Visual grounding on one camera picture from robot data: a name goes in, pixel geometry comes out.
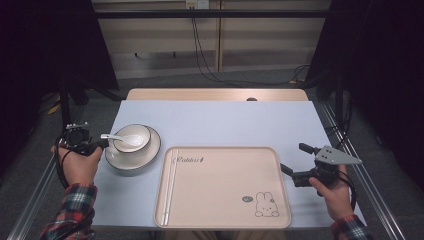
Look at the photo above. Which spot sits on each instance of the person's right hand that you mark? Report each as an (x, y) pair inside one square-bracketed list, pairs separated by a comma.
[(335, 200)]

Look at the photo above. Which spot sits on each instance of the small dark table knob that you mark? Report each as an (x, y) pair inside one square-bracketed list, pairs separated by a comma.
[(251, 99)]

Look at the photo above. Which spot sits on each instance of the person's left hand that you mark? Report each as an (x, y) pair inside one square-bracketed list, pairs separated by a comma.
[(78, 168)]

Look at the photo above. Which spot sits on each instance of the aluminium floor rail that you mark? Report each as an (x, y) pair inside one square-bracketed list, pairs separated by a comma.
[(36, 196), (376, 201)]

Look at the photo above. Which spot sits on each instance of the beige tray with rabbit print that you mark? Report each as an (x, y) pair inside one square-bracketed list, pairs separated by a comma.
[(226, 186)]

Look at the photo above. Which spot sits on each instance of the black curtain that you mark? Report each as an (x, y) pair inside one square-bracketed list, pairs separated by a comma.
[(40, 50), (383, 50)]

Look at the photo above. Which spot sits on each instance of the white chopstick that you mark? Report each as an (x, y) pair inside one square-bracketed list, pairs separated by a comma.
[(170, 190), (167, 190)]

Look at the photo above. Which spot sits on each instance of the white bowl with black rim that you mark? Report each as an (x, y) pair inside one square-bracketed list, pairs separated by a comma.
[(133, 130)]

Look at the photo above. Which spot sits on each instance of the pale blue table sheet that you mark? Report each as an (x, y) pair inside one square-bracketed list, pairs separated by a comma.
[(216, 123)]

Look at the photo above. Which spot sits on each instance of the yellow floor tape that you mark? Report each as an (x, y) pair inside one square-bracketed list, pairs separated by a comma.
[(53, 109)]

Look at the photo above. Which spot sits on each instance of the black stand post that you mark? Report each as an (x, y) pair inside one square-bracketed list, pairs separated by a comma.
[(339, 103), (65, 110)]

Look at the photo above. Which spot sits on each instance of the white plate with black rim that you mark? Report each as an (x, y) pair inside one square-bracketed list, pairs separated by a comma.
[(140, 161)]

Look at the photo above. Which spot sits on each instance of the black horizontal frame bar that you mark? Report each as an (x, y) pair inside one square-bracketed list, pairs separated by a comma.
[(233, 13)]

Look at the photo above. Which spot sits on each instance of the white ceramic spoon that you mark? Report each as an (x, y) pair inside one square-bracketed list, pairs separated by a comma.
[(133, 140)]

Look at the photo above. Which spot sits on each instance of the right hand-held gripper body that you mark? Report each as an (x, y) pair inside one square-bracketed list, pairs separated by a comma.
[(325, 173)]

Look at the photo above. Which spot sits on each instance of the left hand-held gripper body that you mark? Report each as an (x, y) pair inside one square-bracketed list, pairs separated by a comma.
[(76, 136)]

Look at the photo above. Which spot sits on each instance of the white wall socket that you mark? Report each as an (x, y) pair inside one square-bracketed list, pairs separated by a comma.
[(196, 3)]

